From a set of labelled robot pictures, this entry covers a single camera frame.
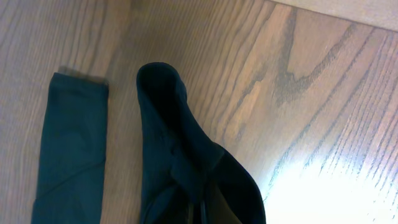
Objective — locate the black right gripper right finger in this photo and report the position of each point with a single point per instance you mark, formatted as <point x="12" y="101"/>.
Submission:
<point x="217" y="208"/>

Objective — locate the black leggings with red waistband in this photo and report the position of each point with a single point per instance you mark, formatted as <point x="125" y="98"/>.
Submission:
<point x="179" y="160"/>

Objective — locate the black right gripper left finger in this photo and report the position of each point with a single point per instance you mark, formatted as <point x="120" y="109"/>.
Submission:
<point x="193" y="214"/>

